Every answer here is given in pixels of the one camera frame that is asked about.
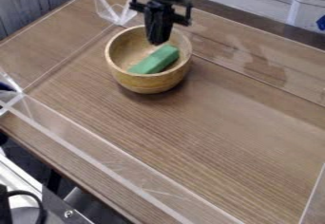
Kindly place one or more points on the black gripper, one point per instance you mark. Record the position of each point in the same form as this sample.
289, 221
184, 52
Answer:
165, 12

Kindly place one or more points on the green rectangular block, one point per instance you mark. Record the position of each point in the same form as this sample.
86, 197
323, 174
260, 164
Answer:
157, 61

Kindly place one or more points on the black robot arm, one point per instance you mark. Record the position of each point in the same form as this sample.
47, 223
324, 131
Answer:
162, 13

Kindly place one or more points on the brown wooden bowl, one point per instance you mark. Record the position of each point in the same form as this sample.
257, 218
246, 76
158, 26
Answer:
129, 47

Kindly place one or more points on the white container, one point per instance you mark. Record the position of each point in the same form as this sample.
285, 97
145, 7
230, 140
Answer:
307, 15

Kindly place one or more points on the clear acrylic corner bracket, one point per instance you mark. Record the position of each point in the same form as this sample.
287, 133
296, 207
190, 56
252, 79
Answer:
114, 14

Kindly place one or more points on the clear acrylic front wall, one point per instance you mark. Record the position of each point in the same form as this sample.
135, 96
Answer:
123, 182

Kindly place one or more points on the grey metal bracket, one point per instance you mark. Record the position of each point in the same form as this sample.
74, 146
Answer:
61, 213

